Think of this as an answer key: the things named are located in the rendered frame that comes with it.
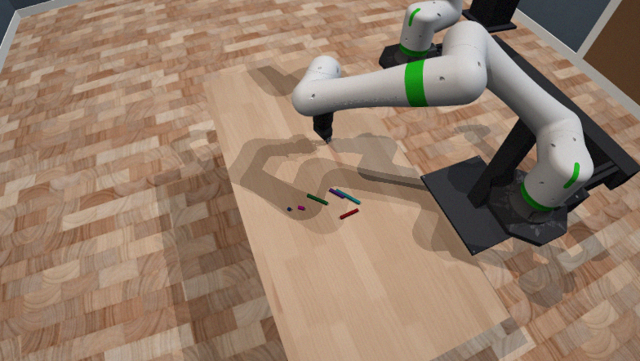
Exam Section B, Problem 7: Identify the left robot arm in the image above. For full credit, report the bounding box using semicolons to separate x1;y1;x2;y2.
291;20;593;225

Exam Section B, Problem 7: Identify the red rod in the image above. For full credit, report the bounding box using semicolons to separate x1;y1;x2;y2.
340;208;358;220

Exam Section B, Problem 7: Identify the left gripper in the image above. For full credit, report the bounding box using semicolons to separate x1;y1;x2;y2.
313;112;334;143

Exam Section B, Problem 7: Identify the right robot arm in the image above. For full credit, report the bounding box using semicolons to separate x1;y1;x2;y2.
394;0;463;65

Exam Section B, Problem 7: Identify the purple rod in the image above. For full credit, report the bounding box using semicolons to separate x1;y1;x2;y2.
329;188;344;198

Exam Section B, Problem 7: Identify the turquoise rod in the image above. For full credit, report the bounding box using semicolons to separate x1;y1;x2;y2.
336;189;361;205

